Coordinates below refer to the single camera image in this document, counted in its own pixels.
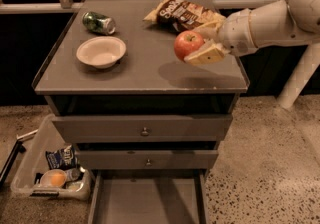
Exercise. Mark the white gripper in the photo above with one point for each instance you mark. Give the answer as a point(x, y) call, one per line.
point(235, 33)

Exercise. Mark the red apple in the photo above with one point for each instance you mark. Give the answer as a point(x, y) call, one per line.
point(186, 43)

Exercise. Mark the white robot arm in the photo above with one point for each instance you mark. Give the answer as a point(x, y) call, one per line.
point(283, 23)

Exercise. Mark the grey drawer cabinet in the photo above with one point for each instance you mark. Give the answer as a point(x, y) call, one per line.
point(148, 80)

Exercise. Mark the grey top drawer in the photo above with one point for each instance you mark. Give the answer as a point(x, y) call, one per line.
point(142, 128)

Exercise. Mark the grey drawer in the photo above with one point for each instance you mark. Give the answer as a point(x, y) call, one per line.
point(154, 159)
point(149, 197)
point(142, 128)

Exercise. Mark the grey bottom drawer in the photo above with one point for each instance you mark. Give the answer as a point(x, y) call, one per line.
point(149, 197)

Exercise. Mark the grey middle drawer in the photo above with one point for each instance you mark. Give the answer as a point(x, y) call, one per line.
point(154, 159)

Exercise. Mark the brown chip bag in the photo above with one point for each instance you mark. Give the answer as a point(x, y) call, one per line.
point(184, 15)

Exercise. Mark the white paper bowl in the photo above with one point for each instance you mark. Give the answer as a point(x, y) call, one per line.
point(101, 52)

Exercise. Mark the green soda can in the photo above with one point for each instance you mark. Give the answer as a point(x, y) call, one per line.
point(99, 23)

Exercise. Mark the blue chip bag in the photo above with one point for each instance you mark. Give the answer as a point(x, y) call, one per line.
point(63, 158)

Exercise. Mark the clear plastic bin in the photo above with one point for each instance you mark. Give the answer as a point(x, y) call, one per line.
point(26, 180)

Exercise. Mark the small can in bin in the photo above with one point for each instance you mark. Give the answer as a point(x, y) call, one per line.
point(73, 174)

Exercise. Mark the orange in white cup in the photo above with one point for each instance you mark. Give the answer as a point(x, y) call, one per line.
point(53, 178)

